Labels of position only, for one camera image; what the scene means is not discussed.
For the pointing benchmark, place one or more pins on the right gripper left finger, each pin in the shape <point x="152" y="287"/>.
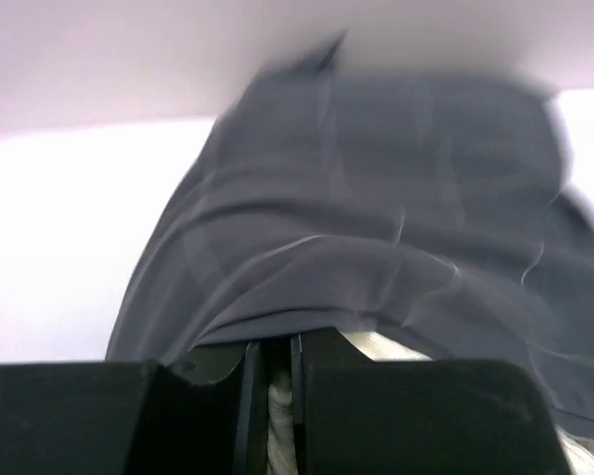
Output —
<point x="212" y="412"/>

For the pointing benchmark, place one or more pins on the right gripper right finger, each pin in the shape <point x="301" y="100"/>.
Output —
<point x="332" y="436"/>

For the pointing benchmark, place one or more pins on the dark plaid pillowcase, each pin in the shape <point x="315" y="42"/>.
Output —
<point x="429" y="209"/>

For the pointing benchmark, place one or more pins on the cream pillow with yellow edge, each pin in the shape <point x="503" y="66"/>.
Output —
<point x="281" y="446"/>

